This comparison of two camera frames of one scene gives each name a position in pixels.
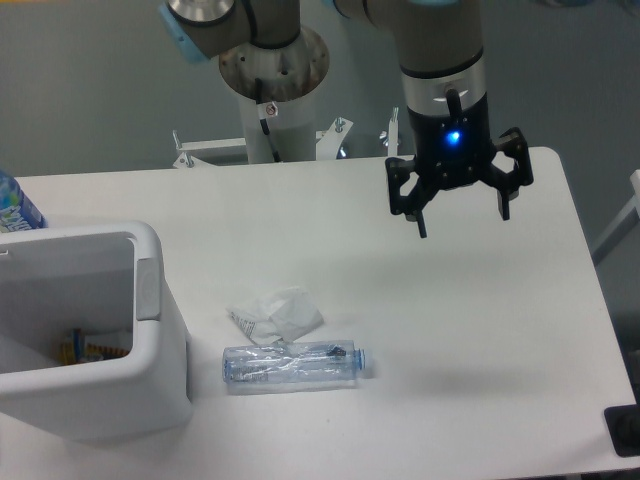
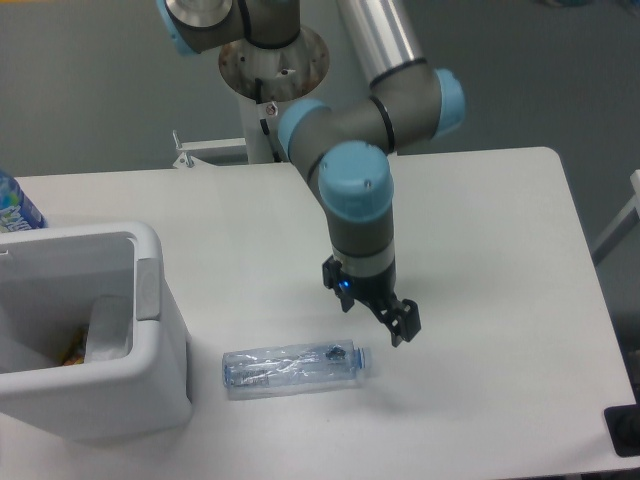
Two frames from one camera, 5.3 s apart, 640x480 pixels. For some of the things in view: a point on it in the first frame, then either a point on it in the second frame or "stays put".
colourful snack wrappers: (77, 350) stays put
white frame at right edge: (629, 217) stays put
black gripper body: (451, 149) → (379, 291)
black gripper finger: (507, 184) → (402, 318)
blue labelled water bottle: (16, 211) stays put
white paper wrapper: (279, 314) → (110, 331)
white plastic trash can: (106, 279) stays put
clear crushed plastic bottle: (291, 367) stays put
